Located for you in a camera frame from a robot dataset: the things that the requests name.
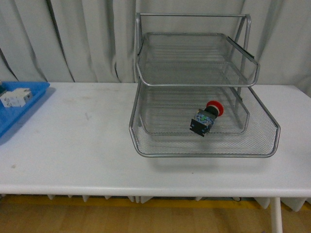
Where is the red emergency stop button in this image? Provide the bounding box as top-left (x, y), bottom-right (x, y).
top-left (190, 100), bottom-right (224, 137)

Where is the silver mesh tray rack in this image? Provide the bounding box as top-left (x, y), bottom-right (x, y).
top-left (129, 13), bottom-right (280, 158)

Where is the white curtain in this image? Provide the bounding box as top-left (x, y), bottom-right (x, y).
top-left (0, 0), bottom-right (311, 95)

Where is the white circuit breaker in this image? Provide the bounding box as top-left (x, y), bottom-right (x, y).
top-left (0, 88), bottom-right (33, 108)

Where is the blue plastic tray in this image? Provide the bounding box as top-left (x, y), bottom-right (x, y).
top-left (0, 82), bottom-right (50, 138)

